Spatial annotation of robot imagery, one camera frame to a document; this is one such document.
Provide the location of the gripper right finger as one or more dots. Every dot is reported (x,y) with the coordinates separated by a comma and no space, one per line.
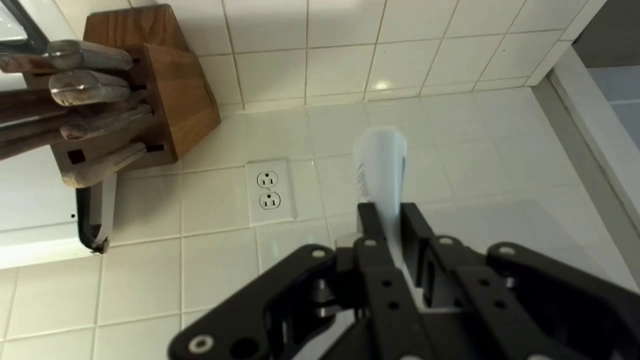
(550,300)

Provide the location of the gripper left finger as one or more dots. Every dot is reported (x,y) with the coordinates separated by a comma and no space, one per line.
(380,290)

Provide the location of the white plastic bottle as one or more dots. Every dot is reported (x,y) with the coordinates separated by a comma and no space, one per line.
(381,165)

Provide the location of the window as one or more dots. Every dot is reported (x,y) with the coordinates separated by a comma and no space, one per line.
(607,100)

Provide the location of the wooden knife block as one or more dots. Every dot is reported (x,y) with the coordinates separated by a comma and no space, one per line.
(175,95)

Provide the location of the black and silver utensil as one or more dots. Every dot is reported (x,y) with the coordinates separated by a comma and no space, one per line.
(95,215)

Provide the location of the white wall socket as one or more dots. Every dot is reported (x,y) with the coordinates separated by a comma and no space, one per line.
(269,191)

